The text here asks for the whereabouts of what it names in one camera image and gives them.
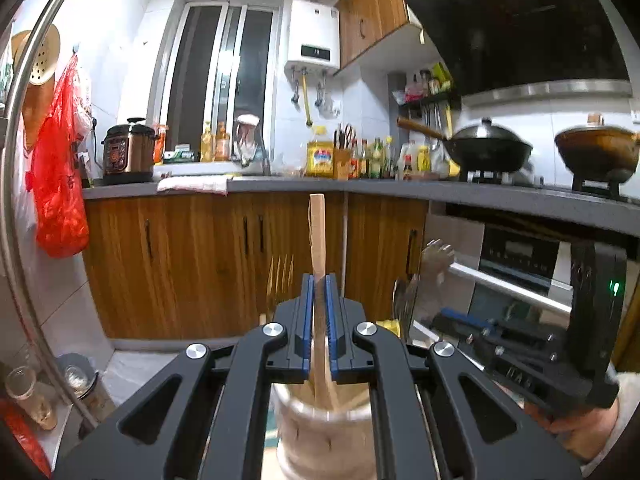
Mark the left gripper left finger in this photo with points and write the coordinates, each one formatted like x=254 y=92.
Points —
x=291 y=360

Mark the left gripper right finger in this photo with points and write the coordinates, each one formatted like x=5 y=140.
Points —
x=346 y=360

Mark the wooden chopstick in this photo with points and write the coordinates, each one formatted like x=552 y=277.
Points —
x=320 y=376

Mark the wooden kitchen cabinets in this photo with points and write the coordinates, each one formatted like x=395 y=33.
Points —
x=194 y=266

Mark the right hand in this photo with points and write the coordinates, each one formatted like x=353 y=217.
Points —
x=591 y=435

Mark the ceramic floral utensil holder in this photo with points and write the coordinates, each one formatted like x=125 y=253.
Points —
x=320 y=444

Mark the gold fork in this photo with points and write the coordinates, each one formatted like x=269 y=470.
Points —
x=280 y=281

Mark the white folded cloth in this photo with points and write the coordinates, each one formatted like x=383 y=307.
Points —
x=211 y=184

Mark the wooden knife block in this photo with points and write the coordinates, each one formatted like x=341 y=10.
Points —
x=342 y=158

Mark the yellow oil bottle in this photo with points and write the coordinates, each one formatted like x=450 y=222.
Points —
x=320 y=154

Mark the brown clay pot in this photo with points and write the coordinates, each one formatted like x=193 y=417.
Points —
x=598 y=152

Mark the black wok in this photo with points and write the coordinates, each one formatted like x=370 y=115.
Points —
x=482 y=147

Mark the pressure cooker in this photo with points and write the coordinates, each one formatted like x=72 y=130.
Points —
x=128 y=152

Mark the red plastic bag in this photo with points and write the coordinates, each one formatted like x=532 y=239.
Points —
x=54 y=174

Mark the white water heater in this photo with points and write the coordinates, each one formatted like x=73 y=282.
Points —
x=313 y=37

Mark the black range hood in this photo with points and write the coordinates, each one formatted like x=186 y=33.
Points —
x=510 y=49

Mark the beige perforated colander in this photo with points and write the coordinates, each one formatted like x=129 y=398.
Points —
x=40 y=89

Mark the steel oven handle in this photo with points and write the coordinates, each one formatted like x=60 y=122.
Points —
x=512 y=290

